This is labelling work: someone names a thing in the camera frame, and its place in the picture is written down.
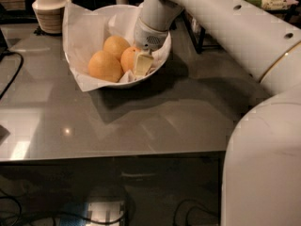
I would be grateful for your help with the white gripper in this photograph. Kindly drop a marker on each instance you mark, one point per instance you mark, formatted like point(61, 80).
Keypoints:
point(148, 37)

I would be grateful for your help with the orange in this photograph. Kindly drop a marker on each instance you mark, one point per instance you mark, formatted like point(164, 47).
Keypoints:
point(105, 66)
point(116, 45)
point(127, 60)

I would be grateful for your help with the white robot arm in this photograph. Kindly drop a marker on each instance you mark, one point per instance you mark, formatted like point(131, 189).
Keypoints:
point(261, 184)

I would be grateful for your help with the white bowl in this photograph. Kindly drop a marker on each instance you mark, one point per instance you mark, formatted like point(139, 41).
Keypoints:
point(125, 16)

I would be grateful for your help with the stack of paper bowls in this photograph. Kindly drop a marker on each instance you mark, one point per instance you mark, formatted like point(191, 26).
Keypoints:
point(50, 14)

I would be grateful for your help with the black wire snack rack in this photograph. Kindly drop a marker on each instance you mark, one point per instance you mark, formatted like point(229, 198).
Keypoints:
point(203, 40)

